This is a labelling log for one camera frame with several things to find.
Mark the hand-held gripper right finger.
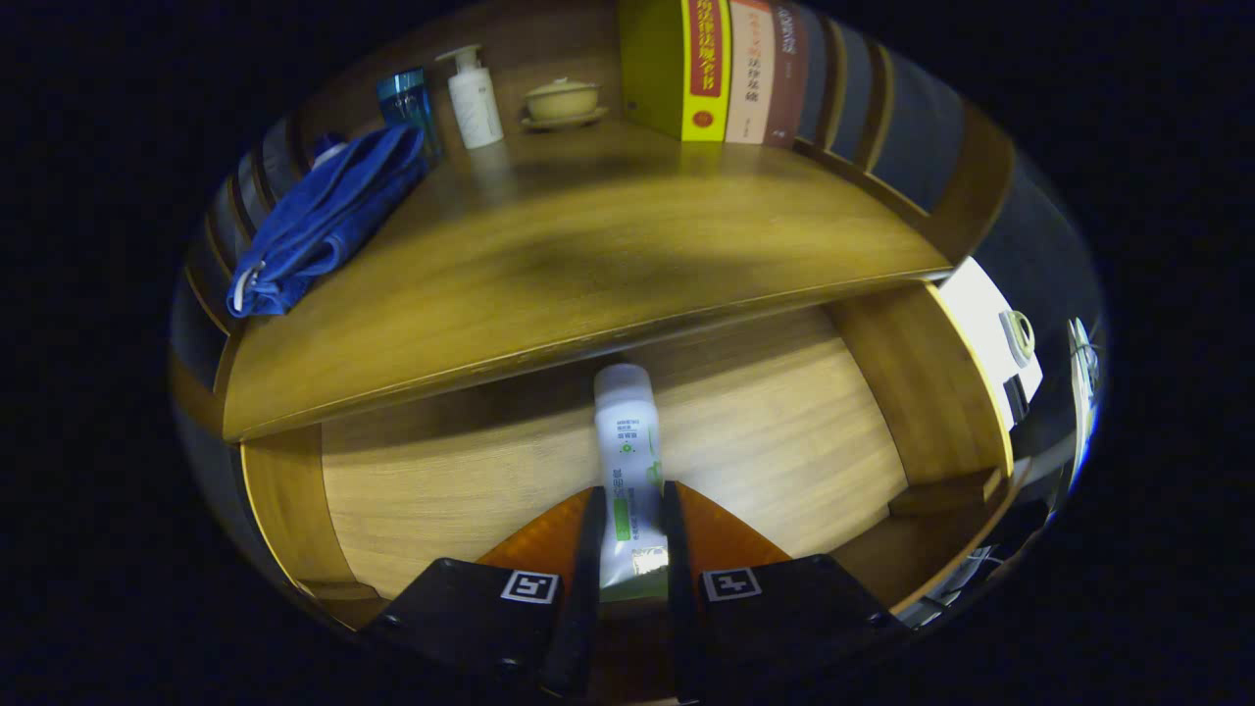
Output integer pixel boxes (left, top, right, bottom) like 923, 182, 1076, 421
662, 479, 913, 705

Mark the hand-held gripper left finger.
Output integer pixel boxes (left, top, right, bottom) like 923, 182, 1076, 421
358, 483, 609, 702

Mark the white green cream tube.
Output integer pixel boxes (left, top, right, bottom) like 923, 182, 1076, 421
592, 363, 673, 601

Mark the wooden drawer with black knob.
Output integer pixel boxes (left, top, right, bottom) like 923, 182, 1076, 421
240, 279, 1016, 629

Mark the wooden countertop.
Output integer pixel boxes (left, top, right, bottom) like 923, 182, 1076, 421
221, 118, 954, 444

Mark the white side cabinet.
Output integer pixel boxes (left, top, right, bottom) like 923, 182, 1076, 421
897, 255, 1079, 629

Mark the wooden cabinet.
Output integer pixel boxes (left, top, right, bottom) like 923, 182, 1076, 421
167, 0, 1026, 442

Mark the small pale green tape dispenser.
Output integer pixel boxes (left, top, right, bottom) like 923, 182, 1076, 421
998, 309, 1036, 369

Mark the blue folded towel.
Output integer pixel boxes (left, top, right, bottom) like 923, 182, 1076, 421
226, 123, 432, 320

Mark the beige lidded teacup with saucer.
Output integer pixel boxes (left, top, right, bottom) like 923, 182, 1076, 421
518, 76, 611, 132

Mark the white pump bottle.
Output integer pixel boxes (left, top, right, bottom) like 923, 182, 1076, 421
435, 43, 505, 150

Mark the orange cream book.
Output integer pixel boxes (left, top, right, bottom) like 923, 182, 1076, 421
724, 0, 778, 146

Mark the yellow book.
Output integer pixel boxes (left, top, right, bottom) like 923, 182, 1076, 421
618, 0, 733, 143

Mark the brown book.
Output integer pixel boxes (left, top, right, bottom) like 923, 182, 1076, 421
765, 0, 811, 150

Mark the blue glass bottle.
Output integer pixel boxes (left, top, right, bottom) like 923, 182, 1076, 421
376, 67, 444, 163

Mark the white green wall fixture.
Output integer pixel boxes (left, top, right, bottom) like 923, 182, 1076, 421
1069, 314, 1104, 393

